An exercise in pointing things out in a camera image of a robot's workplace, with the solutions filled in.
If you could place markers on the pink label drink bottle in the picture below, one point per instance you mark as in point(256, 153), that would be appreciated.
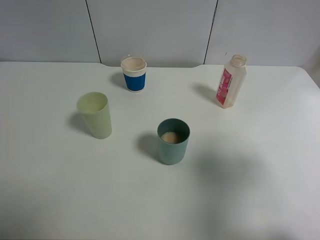
point(232, 77)

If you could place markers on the teal plastic cup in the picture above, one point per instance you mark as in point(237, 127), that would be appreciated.
point(173, 136)

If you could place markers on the blue sleeved paper cup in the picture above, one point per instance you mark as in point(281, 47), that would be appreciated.
point(134, 69)

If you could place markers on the light green plastic cup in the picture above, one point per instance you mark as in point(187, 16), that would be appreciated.
point(95, 111)

